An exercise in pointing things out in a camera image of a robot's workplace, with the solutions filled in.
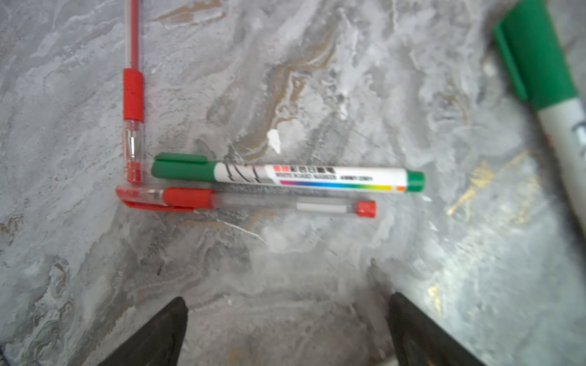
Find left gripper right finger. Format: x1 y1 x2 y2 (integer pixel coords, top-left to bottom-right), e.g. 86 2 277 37
388 293 484 366

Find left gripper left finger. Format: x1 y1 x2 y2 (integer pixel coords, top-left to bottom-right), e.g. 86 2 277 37
100 297 189 366

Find red gel pen short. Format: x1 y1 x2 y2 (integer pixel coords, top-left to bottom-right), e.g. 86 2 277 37
115 185 377 218

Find red gel pen top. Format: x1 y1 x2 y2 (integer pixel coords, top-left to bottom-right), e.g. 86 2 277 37
123 0 145 184

